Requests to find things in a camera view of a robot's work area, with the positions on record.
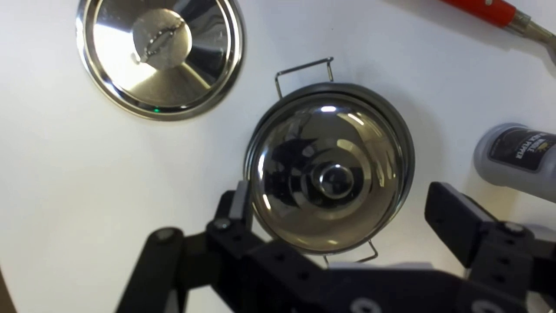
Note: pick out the grey salt shaker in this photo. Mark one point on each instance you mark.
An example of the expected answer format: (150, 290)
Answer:
(522, 162)

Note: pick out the flat steel lid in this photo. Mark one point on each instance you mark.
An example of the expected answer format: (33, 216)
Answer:
(162, 52)

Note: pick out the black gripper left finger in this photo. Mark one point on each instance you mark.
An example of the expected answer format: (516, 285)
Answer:
(231, 249)

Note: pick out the small steel pot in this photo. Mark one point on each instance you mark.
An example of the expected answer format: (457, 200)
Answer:
(370, 90)

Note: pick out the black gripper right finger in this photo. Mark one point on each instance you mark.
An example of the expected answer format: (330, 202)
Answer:
(475, 231)

